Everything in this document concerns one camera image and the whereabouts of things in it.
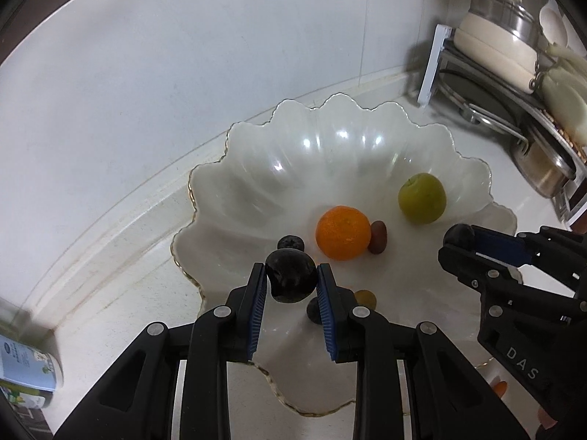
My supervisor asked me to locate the dark purple plum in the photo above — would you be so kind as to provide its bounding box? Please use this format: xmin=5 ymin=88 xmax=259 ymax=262
xmin=265 ymin=247 xmax=319 ymax=304

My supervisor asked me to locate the small yellow fruit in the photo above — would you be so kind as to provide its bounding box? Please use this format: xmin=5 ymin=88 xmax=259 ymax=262
xmin=353 ymin=289 xmax=378 ymax=312

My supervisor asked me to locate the white ladle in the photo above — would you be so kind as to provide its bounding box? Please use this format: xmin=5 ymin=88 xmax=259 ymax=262
xmin=538 ymin=4 xmax=570 ymax=51

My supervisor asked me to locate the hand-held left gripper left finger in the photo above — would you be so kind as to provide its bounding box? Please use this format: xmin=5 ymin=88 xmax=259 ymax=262
xmin=54 ymin=261 xmax=269 ymax=440

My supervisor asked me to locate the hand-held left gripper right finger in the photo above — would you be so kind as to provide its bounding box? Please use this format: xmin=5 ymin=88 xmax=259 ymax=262
xmin=316 ymin=263 xmax=536 ymax=440

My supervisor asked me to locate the small red-brown date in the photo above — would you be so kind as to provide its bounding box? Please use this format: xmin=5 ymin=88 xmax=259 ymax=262
xmin=368 ymin=220 xmax=389 ymax=255

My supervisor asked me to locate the cream cooking pot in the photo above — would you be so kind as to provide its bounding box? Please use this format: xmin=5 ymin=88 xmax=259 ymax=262
xmin=453 ymin=13 xmax=542 ymax=95

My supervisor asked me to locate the green plum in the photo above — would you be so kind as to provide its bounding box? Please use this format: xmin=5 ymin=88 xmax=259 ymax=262
xmin=397 ymin=173 xmax=447 ymax=225

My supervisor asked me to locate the steel pot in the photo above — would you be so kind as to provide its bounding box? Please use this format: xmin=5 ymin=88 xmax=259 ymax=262
xmin=510 ymin=124 xmax=577 ymax=199

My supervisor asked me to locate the steel steamer with lid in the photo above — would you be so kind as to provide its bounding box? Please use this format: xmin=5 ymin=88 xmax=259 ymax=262
xmin=468 ymin=0 xmax=543 ymax=52

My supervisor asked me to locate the cream ceramic kettle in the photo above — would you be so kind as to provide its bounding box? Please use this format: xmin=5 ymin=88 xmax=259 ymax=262
xmin=536 ymin=43 xmax=587 ymax=144

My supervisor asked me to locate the white metal kitchen rack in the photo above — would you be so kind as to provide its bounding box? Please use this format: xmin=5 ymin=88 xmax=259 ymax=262
xmin=416 ymin=24 xmax=587 ymax=223

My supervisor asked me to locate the orange mandarin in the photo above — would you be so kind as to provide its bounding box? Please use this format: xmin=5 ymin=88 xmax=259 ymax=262
xmin=316 ymin=205 xmax=372 ymax=262

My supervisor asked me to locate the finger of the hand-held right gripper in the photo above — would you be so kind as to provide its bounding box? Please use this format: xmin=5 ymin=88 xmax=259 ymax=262
xmin=438 ymin=236 xmax=507 ymax=295
xmin=470 ymin=225 xmax=587 ymax=301

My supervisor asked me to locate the white and blue carton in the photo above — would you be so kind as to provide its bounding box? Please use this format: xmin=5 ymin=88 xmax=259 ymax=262
xmin=0 ymin=335 xmax=65 ymax=410

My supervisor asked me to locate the glass pot lid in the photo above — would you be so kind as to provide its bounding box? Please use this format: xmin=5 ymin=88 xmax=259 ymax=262
xmin=439 ymin=68 xmax=528 ymax=144

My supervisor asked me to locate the white scalloped ceramic bowl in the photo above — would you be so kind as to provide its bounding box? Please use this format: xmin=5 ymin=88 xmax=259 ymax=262
xmin=171 ymin=93 xmax=524 ymax=418

